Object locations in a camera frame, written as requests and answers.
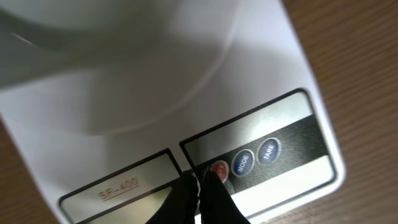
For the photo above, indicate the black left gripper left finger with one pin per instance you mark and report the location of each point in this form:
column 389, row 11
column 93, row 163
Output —
column 181, row 204

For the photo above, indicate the white digital kitchen scale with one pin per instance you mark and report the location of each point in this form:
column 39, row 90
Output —
column 226, row 86

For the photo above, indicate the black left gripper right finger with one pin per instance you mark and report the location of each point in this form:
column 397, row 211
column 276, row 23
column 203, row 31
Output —
column 216, row 204

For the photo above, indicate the grey plastic bowl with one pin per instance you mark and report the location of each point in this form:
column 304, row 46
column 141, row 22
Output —
column 39, row 37

